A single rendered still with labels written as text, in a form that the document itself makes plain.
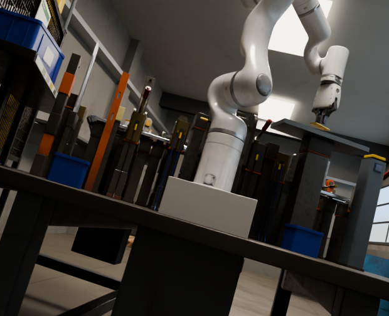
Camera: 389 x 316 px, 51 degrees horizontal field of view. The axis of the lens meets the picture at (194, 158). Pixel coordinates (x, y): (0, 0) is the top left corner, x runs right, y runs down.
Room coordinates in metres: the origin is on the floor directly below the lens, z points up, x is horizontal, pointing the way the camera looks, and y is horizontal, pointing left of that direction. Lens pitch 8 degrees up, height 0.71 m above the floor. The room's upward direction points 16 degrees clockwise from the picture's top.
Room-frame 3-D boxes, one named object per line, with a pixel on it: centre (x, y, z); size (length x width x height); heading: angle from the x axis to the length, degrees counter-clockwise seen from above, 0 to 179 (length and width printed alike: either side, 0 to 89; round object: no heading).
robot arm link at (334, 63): (1.58, -0.44, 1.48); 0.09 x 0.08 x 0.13; 34
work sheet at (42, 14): (1.78, 0.85, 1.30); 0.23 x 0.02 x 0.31; 10
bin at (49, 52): (1.35, 0.66, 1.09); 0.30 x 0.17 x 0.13; 2
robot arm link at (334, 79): (1.58, -0.45, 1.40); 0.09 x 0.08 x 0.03; 30
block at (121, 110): (1.64, 0.35, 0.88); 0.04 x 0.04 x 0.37; 10
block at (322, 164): (1.57, -0.45, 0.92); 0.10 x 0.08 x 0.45; 100
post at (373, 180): (1.62, -0.71, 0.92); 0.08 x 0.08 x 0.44; 10
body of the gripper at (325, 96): (1.58, -0.45, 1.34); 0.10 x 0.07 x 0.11; 30
